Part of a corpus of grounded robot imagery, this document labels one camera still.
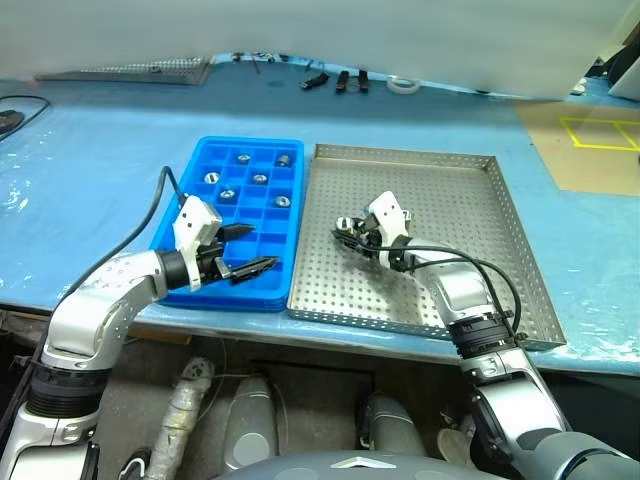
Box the blue compartment tray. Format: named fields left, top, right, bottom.
left=159, top=135, right=306, bottom=314

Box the thin black cable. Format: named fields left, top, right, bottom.
left=0, top=94, right=52, bottom=142

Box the white tape roll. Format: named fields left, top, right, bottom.
left=386, top=76, right=421, bottom=95

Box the grey robot torso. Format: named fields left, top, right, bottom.
left=214, top=448, right=476, bottom=480

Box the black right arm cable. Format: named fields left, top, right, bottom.
left=399, top=244, right=529, bottom=347

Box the brown cardboard sheet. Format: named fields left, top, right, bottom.
left=514, top=101, right=640, bottom=196

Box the large perforated metal tray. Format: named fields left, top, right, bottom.
left=285, top=143, right=568, bottom=351

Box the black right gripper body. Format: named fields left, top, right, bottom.
left=351, top=216, right=385, bottom=262

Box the flat perforated metal tray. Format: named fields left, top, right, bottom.
left=34, top=55, right=214, bottom=87

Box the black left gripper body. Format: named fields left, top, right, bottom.
left=197, top=238, right=233, bottom=287

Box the tape-wrapped table leg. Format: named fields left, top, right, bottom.
left=144, top=357, right=216, bottom=480

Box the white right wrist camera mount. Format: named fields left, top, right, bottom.
left=363, top=190, right=415, bottom=271

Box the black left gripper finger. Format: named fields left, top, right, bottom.
left=228, top=255, right=281, bottom=288
left=219, top=223, right=257, bottom=244

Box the dark grey rounded shape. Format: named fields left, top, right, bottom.
left=222, top=375, right=280, bottom=474
left=355, top=392, right=429, bottom=456

